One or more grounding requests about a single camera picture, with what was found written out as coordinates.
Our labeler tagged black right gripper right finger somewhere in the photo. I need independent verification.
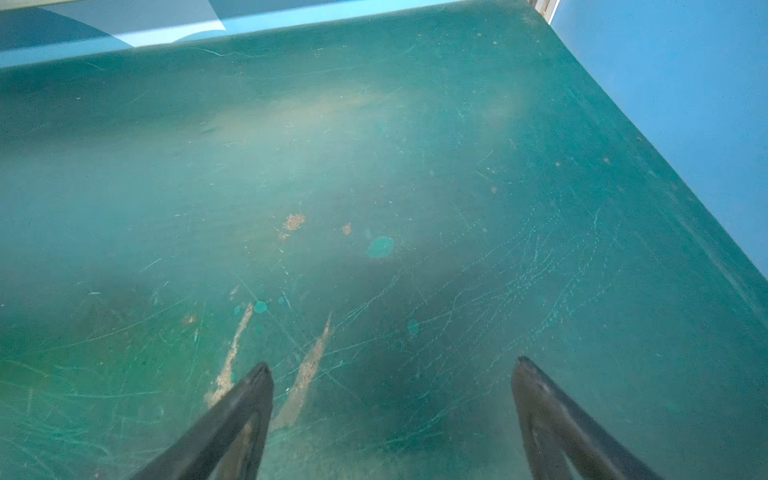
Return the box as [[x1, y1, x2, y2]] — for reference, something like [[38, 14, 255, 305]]
[[511, 356, 660, 479]]

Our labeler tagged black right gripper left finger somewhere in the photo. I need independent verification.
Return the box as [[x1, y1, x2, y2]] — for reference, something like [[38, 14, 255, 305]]
[[133, 362, 274, 479]]

